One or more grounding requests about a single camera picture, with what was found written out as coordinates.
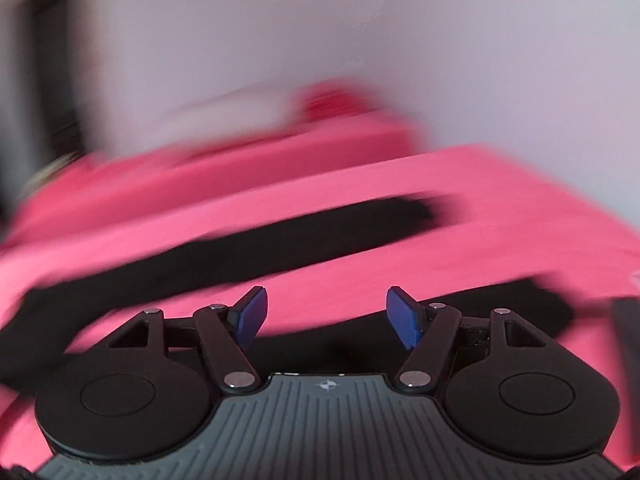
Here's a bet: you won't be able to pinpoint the black knit pants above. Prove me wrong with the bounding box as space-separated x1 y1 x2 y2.
0 193 576 396

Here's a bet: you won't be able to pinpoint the pink bed blanket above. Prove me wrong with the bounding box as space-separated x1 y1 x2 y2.
1 84 639 468

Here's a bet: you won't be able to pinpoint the light pink pillow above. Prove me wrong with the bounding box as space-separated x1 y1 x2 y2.
152 86 302 140

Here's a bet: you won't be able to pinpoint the beige cloth on bed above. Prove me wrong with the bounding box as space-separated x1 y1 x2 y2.
23 152 80 193

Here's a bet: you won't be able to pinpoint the red folded cloth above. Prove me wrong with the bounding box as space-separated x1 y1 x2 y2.
299 80 374 122

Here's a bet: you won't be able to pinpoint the dark doorway with frame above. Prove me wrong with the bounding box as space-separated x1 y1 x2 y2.
1 0 86 165

